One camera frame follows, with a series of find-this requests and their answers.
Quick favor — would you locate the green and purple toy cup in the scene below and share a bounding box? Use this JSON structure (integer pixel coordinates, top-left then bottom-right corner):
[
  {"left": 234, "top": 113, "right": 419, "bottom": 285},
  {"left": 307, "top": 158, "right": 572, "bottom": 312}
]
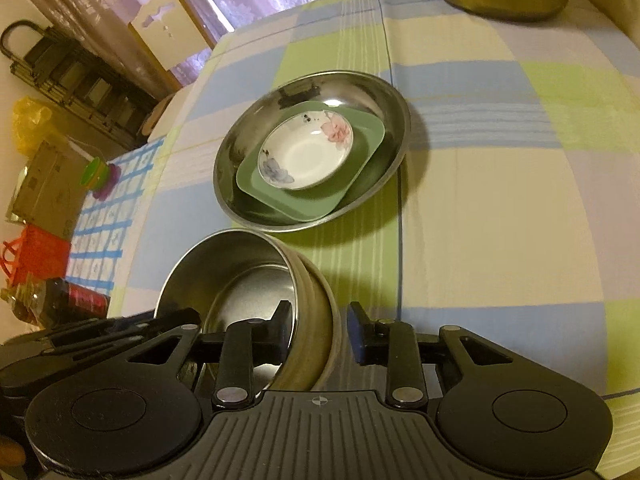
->
[{"left": 82, "top": 156, "right": 124, "bottom": 202}]

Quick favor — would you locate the stainless steel bowl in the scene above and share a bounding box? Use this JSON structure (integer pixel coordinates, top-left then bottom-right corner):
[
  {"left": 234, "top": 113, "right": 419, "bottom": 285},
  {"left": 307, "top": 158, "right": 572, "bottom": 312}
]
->
[{"left": 155, "top": 229, "right": 344, "bottom": 394}]

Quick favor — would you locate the blue and white checked cloth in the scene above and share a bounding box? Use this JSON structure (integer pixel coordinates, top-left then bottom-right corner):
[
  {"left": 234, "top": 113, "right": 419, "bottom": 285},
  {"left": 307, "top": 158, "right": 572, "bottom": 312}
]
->
[{"left": 65, "top": 135, "right": 167, "bottom": 292}]

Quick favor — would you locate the yellow plastic bag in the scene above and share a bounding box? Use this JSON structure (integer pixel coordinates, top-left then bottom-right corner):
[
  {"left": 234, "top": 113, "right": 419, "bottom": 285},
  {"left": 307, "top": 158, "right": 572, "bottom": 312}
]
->
[{"left": 12, "top": 97, "right": 54, "bottom": 157}]

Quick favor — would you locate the white wooden chair back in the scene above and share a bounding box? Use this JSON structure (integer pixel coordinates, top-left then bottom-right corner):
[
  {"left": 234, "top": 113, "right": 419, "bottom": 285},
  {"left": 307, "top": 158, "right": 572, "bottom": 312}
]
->
[{"left": 129, "top": 0, "right": 213, "bottom": 78}]

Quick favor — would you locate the checked pastel tablecloth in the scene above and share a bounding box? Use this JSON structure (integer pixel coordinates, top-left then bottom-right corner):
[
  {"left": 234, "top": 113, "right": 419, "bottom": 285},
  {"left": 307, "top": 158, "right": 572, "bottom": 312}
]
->
[{"left": 107, "top": 0, "right": 640, "bottom": 397}]

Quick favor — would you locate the black folding ladder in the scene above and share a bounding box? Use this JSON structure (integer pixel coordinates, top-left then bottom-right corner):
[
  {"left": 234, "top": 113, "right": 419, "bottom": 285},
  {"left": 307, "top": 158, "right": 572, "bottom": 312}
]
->
[{"left": 0, "top": 20, "right": 157, "bottom": 147}]

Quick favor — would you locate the dark bottle with red label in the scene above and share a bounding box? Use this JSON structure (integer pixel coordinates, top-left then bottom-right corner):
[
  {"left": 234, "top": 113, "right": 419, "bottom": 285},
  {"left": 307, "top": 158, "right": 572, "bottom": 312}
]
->
[{"left": 14, "top": 277, "right": 112, "bottom": 327}]

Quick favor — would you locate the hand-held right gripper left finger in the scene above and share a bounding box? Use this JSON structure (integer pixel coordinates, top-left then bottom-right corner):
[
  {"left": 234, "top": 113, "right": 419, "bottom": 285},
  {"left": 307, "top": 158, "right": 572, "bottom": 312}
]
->
[{"left": 127, "top": 301, "right": 292, "bottom": 407}]

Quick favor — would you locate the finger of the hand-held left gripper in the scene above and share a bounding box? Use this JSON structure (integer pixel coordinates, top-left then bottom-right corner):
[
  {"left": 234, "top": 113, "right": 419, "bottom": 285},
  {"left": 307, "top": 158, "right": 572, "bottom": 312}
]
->
[{"left": 106, "top": 308, "right": 202, "bottom": 350}]

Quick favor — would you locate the large stainless steel plate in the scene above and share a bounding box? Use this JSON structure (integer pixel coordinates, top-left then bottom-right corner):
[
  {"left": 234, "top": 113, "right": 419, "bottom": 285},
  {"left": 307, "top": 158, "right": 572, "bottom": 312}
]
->
[{"left": 213, "top": 71, "right": 412, "bottom": 232}]

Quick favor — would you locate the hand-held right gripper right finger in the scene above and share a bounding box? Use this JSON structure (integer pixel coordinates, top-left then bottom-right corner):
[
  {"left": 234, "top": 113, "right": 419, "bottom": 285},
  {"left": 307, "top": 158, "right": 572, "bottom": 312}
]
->
[{"left": 348, "top": 301, "right": 516, "bottom": 409}]

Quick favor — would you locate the small floral white dish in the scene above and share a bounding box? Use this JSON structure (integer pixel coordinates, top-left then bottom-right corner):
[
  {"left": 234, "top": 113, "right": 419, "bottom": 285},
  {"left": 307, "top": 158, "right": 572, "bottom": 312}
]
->
[{"left": 257, "top": 111, "right": 355, "bottom": 191}]

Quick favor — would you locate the cardboard box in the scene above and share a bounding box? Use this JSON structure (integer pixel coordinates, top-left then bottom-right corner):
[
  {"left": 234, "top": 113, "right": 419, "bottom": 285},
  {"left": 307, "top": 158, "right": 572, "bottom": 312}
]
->
[{"left": 7, "top": 140, "right": 89, "bottom": 237}]

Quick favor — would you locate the green square plate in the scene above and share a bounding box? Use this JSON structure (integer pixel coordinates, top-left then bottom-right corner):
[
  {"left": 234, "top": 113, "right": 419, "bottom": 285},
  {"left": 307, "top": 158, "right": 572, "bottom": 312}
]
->
[{"left": 236, "top": 101, "right": 386, "bottom": 222}]

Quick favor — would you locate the orange basket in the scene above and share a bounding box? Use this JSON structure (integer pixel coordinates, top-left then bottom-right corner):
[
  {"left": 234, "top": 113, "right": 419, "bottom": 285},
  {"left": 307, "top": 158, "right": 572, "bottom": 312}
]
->
[{"left": 2, "top": 225, "right": 72, "bottom": 287}]

